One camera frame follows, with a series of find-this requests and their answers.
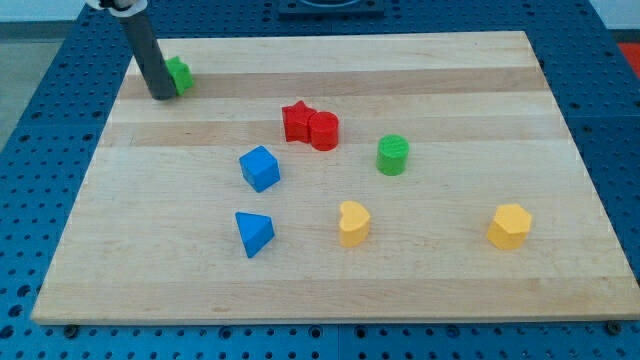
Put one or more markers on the yellow heart block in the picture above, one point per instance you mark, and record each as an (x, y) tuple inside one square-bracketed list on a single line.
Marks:
[(354, 223)]

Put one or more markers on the red cylinder block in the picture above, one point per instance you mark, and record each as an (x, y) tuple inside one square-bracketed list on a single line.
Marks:
[(324, 131)]

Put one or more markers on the blue cube block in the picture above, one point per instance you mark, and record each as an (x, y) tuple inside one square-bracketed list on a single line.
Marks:
[(260, 168)]

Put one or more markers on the red star block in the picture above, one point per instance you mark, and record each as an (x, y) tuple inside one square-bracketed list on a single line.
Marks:
[(296, 122)]

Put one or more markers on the green cylinder block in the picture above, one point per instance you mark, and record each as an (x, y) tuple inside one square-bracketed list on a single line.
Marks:
[(392, 154)]

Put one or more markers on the blue triangle block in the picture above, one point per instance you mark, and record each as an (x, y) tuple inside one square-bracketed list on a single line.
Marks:
[(256, 231)]

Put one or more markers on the wooden board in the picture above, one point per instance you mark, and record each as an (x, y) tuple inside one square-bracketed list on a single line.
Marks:
[(152, 237)]

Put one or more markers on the green star block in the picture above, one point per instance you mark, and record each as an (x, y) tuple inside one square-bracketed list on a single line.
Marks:
[(180, 74)]

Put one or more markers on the yellow hexagon block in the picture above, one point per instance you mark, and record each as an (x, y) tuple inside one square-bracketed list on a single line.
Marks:
[(509, 227)]

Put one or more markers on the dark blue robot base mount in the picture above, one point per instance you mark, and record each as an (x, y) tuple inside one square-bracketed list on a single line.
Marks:
[(302, 8)]

